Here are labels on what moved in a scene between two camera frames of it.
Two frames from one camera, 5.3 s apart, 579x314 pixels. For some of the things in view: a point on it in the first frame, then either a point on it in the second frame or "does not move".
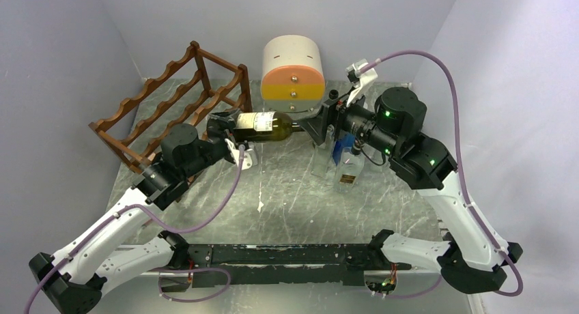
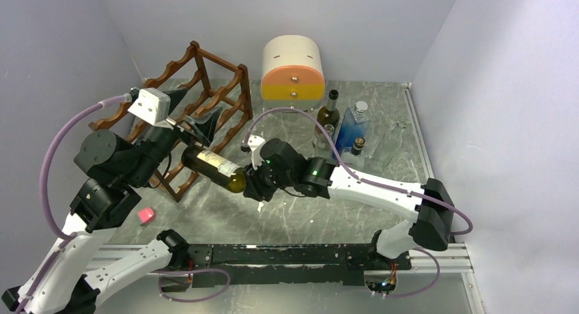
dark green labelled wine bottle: x=264 y=127 → x=215 y=168
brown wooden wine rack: x=166 y=119 does not move
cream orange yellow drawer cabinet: x=293 y=78 does not move
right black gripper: x=332 y=110 → x=254 y=187
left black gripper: x=227 y=122 → x=205 y=127
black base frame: x=328 y=264 does not move
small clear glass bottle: x=323 y=153 does not move
